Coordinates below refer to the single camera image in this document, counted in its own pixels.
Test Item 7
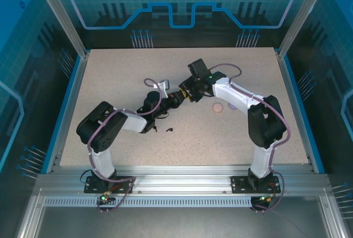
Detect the blue table edge trim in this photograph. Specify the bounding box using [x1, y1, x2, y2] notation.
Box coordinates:
[283, 55, 326, 174]
[40, 55, 83, 174]

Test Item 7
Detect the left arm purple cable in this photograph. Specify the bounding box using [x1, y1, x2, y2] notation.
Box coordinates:
[87, 77, 166, 214]

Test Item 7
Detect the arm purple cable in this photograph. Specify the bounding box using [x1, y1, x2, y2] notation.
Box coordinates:
[211, 63, 293, 214]
[87, 77, 166, 214]

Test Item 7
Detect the aluminium frame cross rail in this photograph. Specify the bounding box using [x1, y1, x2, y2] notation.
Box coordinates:
[35, 164, 333, 196]

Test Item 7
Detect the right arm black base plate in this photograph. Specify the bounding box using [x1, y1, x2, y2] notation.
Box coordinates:
[230, 175, 280, 194]

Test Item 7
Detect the slotted grey cable duct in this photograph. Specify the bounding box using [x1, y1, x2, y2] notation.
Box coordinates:
[43, 196, 256, 208]

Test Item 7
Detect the aluminium side rail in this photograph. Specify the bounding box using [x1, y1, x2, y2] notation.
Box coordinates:
[275, 49, 318, 172]
[47, 52, 90, 174]

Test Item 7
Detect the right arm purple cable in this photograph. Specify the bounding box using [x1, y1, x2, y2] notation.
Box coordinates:
[211, 63, 293, 214]

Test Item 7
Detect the lit cable connector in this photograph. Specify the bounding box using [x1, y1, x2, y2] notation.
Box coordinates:
[99, 190, 115, 205]
[258, 193, 276, 204]

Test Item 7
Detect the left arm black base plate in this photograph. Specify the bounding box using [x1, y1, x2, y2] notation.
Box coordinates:
[84, 175, 135, 194]

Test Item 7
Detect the aluminium corner post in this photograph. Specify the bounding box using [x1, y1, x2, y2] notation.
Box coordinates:
[277, 0, 333, 58]
[30, 0, 90, 58]

